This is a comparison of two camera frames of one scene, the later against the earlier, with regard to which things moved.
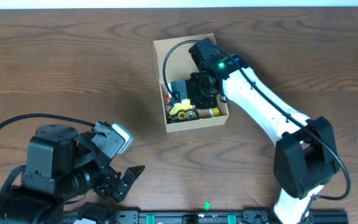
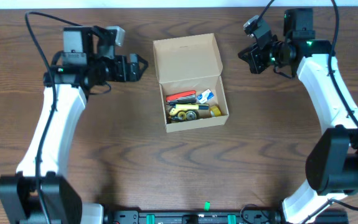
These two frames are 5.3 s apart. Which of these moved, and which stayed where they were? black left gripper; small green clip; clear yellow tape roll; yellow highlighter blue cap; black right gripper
Moved: black right gripper; yellow highlighter blue cap; black left gripper
Stayed: clear yellow tape roll; small green clip
